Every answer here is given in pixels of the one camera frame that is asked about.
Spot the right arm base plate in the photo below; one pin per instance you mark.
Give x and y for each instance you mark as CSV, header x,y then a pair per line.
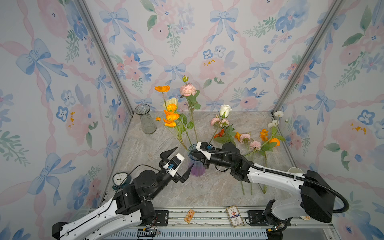
x,y
256,218

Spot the white rose bud stem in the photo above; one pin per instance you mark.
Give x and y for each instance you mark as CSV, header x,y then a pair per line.
x,y
223,112

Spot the blue purple glass vase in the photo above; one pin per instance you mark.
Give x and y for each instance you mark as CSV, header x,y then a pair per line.
x,y
197,169

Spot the small orange tag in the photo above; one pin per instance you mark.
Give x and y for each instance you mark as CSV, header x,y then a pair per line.
x,y
189,216

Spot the white metal bucket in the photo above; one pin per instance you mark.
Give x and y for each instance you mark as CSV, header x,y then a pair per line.
x,y
295,170

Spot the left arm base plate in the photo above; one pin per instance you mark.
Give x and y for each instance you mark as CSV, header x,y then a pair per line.
x,y
160,218

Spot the pink carnation stem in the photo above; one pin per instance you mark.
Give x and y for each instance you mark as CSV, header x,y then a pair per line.
x,y
246,140

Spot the playing card box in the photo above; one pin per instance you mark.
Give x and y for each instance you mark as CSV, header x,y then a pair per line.
x,y
234,216

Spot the pink rose stem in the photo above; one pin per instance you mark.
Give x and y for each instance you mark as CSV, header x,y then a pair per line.
x,y
189,91

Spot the small green alarm clock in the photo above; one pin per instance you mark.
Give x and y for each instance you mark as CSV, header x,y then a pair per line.
x,y
120,180

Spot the yellow rose stem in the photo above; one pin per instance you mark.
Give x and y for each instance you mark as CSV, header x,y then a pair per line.
x,y
182,127

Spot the clear glass vase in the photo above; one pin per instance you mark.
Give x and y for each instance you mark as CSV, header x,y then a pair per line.
x,y
147,123

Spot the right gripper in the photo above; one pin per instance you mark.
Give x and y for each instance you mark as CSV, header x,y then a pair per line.
x,y
206,162

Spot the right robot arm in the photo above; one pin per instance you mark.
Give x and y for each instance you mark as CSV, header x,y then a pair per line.
x,y
311,195

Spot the aluminium rail frame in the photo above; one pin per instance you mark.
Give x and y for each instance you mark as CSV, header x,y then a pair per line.
x,y
214,224

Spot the orange gerbera stem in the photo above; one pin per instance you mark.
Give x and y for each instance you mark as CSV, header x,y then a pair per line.
x,y
220,134

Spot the small white flower spray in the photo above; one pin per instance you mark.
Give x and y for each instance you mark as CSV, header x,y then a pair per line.
x,y
274,124

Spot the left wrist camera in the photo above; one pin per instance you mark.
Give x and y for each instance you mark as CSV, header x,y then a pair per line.
x,y
174,164

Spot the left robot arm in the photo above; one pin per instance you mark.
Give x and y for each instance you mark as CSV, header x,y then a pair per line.
x,y
131,205

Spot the pink ranunculus spray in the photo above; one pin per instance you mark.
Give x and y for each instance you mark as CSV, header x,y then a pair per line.
x,y
229,136

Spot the round floral coaster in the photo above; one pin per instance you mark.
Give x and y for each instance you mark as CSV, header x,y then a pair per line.
x,y
306,218

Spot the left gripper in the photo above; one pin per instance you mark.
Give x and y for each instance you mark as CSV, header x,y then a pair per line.
x,y
167,154

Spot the orange poppy green leaves stem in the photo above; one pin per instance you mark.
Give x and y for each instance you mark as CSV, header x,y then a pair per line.
x,y
266,144

